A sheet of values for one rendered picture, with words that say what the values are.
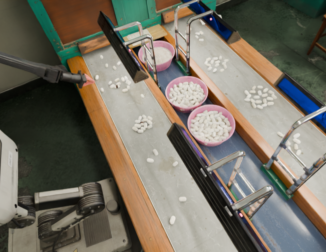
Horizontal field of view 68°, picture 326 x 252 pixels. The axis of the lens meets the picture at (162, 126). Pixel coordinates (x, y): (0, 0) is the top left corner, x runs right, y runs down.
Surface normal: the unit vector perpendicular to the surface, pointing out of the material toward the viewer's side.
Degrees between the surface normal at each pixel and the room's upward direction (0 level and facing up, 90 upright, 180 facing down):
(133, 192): 0
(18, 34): 90
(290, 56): 0
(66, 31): 90
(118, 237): 0
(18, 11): 90
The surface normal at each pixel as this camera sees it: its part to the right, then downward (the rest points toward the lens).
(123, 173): -0.08, -0.56
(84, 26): 0.44, 0.72
